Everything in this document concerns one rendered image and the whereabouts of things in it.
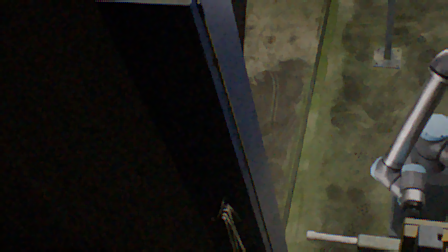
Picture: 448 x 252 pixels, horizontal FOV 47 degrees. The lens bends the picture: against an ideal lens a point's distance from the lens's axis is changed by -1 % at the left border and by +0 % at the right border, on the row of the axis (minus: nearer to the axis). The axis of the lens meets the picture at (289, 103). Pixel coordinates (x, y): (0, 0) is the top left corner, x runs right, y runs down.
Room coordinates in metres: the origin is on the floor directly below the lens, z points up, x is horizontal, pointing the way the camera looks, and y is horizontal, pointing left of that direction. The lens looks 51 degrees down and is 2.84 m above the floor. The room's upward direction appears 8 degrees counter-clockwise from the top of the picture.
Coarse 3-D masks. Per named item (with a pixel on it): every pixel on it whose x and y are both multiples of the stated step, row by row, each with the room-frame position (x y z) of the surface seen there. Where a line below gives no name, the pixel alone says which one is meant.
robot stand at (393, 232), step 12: (408, 156) 1.34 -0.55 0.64; (432, 180) 1.19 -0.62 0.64; (444, 180) 1.18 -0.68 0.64; (432, 192) 1.17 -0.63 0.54; (444, 192) 1.16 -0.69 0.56; (396, 204) 1.24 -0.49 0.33; (432, 204) 1.17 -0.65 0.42; (444, 204) 1.15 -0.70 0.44; (396, 216) 1.23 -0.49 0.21; (432, 216) 1.16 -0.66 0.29; (444, 216) 1.16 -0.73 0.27; (396, 228) 1.22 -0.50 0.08
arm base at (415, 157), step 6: (414, 150) 1.33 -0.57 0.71; (414, 156) 1.30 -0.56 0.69; (420, 156) 1.28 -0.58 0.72; (414, 162) 1.28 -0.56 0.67; (420, 162) 1.26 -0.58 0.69; (426, 162) 1.25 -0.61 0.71; (432, 162) 1.24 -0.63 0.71; (438, 162) 1.24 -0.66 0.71; (426, 168) 1.24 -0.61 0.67; (432, 168) 1.23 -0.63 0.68; (438, 168) 1.23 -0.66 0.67; (444, 168) 1.23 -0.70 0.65
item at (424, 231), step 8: (424, 232) 0.51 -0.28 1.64; (432, 232) 0.51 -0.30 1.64; (440, 232) 0.50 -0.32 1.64; (416, 240) 0.51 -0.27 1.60; (424, 240) 0.49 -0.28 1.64; (432, 240) 0.49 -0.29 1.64; (440, 240) 0.50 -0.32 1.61; (416, 248) 0.49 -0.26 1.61; (424, 248) 0.47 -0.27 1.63; (432, 248) 0.47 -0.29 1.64; (440, 248) 0.46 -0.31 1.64
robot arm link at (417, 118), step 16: (432, 64) 1.24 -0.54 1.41; (432, 80) 1.20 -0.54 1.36; (432, 96) 1.17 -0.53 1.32; (416, 112) 1.16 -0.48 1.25; (432, 112) 1.15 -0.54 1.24; (400, 128) 1.16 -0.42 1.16; (416, 128) 1.12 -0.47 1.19; (400, 144) 1.11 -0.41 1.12; (384, 160) 1.10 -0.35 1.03; (400, 160) 1.07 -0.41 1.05; (384, 176) 1.05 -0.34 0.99; (400, 176) 1.03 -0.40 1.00
